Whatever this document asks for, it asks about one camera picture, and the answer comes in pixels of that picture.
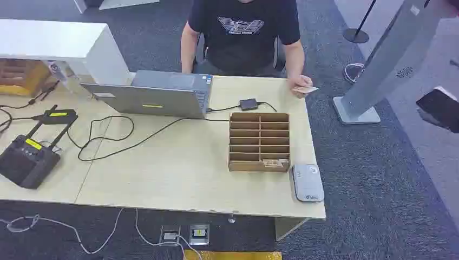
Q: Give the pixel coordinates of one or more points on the yellow floor tape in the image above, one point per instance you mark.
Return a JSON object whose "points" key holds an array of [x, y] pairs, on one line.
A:
{"points": [[233, 256]]}

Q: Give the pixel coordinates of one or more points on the grey laptop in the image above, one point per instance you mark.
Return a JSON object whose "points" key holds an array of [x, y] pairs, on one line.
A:
{"points": [[143, 100]]}

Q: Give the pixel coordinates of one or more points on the black router with antennas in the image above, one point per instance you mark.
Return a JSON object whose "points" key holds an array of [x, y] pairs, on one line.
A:
{"points": [[27, 163]]}

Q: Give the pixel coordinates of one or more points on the small black adapter box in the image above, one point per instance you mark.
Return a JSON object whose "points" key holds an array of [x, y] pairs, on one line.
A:
{"points": [[248, 104]]}

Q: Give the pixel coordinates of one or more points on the black box with yellow label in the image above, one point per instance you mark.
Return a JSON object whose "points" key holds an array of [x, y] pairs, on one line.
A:
{"points": [[59, 116]]}

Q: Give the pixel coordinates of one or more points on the white table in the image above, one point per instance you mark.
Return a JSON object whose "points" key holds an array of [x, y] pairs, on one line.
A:
{"points": [[53, 39]]}

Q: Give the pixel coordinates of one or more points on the pale printed card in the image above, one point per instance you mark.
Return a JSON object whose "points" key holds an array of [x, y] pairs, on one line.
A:
{"points": [[307, 89]]}

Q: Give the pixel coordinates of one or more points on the person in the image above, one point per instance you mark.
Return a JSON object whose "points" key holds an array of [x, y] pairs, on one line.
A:
{"points": [[244, 43]]}

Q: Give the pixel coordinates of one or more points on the person's left hand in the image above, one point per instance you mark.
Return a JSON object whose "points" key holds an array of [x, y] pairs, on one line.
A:
{"points": [[297, 82]]}

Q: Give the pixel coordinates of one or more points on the chrome round stand base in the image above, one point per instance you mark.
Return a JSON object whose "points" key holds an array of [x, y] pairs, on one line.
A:
{"points": [[349, 73]]}

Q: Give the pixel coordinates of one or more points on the wooden card box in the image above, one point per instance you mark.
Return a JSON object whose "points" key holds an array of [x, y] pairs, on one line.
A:
{"points": [[259, 166]]}

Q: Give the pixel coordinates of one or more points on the black white-edged screen panel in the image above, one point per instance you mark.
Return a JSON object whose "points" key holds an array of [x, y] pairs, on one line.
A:
{"points": [[440, 109]]}

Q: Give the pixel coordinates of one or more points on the wooden crate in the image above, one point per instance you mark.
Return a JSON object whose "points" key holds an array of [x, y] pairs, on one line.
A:
{"points": [[19, 77]]}

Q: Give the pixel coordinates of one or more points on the white furniture base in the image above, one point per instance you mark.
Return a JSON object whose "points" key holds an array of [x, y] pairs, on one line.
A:
{"points": [[118, 3]]}

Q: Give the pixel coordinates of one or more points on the grey card reader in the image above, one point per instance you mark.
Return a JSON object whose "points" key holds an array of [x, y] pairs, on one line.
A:
{"points": [[307, 183]]}

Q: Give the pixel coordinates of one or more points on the pale desk leg panel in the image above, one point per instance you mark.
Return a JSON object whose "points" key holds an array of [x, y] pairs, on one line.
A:
{"points": [[287, 228]]}

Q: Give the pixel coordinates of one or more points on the grey kiosk stand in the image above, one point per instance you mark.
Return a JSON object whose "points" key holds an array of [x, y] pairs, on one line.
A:
{"points": [[389, 61]]}

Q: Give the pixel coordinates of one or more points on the silver floor socket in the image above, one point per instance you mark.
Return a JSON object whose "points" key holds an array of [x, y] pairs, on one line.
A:
{"points": [[199, 234], [169, 235]]}

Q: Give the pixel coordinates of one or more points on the black stanchion post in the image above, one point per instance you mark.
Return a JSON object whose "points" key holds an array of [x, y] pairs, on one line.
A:
{"points": [[355, 36]]}

